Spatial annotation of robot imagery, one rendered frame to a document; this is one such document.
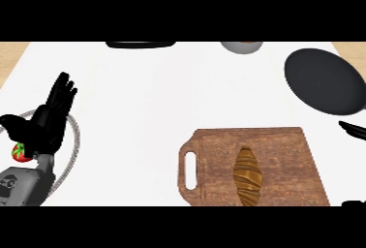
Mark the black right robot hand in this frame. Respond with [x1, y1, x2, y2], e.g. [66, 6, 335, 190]
[338, 120, 366, 207]

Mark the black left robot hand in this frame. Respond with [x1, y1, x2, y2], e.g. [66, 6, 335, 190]
[0, 71, 78, 160]

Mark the black round pan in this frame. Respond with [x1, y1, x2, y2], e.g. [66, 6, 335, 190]
[283, 47, 366, 117]

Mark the brown wooden cutting board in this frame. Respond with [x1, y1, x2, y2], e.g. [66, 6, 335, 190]
[177, 126, 332, 207]

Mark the brown croissant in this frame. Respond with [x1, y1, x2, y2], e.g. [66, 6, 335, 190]
[231, 145, 264, 207]

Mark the red strawberry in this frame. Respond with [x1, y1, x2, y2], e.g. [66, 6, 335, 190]
[11, 141, 35, 164]

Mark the flat black object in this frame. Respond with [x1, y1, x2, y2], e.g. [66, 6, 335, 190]
[104, 41, 177, 49]

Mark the grey round bowl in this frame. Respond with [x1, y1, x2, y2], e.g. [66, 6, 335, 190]
[218, 41, 264, 55]

